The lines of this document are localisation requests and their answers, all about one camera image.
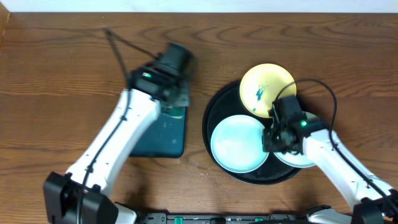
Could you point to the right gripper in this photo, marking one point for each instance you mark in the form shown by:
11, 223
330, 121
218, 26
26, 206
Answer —
268, 146

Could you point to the pale green plate front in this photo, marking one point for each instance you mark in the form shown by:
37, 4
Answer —
236, 144

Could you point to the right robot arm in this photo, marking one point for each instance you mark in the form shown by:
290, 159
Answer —
370, 199

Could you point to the yellow plate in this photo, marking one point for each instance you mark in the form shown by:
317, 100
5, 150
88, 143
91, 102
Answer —
260, 86

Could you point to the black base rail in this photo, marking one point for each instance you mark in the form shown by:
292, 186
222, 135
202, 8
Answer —
163, 218

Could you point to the pale green plate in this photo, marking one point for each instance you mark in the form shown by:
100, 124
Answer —
295, 158
236, 144

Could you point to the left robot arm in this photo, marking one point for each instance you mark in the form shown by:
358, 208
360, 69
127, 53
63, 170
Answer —
81, 194

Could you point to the dark rectangular tray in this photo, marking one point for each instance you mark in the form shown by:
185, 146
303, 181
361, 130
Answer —
165, 137

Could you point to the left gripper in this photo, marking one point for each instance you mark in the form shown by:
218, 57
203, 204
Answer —
180, 98

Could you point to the green yellow sponge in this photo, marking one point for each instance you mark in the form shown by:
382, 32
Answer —
177, 113

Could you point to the round black tray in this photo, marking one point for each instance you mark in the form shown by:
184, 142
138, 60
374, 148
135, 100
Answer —
225, 103

